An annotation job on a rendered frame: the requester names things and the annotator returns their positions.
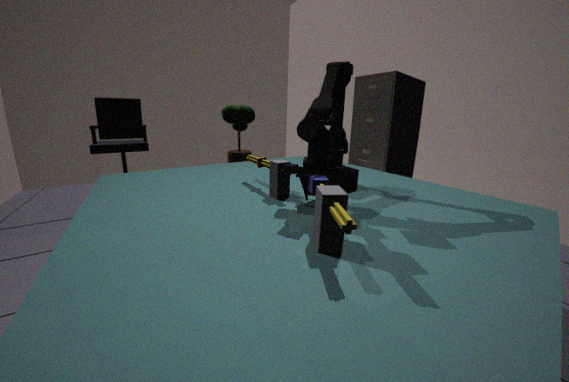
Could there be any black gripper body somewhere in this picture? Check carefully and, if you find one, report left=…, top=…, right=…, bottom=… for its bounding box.
left=283, top=145, right=350, bottom=178

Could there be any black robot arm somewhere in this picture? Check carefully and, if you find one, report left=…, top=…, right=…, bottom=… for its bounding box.
left=297, top=61, right=354, bottom=169

